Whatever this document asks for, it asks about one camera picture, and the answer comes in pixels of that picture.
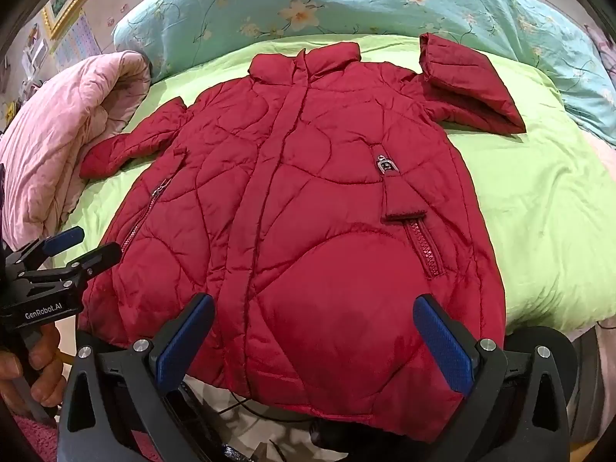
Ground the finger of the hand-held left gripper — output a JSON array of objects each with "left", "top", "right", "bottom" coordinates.
[
  {"left": 8, "top": 226, "right": 86, "bottom": 264},
  {"left": 29, "top": 243, "right": 122, "bottom": 286}
]

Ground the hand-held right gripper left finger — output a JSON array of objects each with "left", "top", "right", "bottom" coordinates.
[{"left": 58, "top": 293, "right": 227, "bottom": 462}]

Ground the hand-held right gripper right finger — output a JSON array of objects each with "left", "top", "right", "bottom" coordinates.
[{"left": 413, "top": 293, "right": 594, "bottom": 462}]

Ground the red puffer jacket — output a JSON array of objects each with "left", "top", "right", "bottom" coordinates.
[{"left": 77, "top": 33, "right": 527, "bottom": 444}]

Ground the person's left hand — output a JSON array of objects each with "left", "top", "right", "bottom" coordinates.
[{"left": 0, "top": 320, "right": 69, "bottom": 419}]

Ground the pink quilt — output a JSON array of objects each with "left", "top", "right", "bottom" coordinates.
[{"left": 0, "top": 50, "right": 154, "bottom": 253}]

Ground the pink fluffy rug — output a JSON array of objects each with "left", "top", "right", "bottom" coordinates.
[{"left": 10, "top": 413, "right": 65, "bottom": 462}]

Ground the light green bed sheet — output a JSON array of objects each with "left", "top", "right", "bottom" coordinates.
[{"left": 52, "top": 33, "right": 604, "bottom": 334}]

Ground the gold framed picture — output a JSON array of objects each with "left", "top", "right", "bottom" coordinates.
[{"left": 42, "top": 0, "right": 122, "bottom": 39}]

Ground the black cable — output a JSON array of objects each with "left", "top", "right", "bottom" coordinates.
[{"left": 219, "top": 389, "right": 319, "bottom": 425}]

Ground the pastel wall chart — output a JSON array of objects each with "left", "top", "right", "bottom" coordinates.
[{"left": 55, "top": 14, "right": 104, "bottom": 70}]

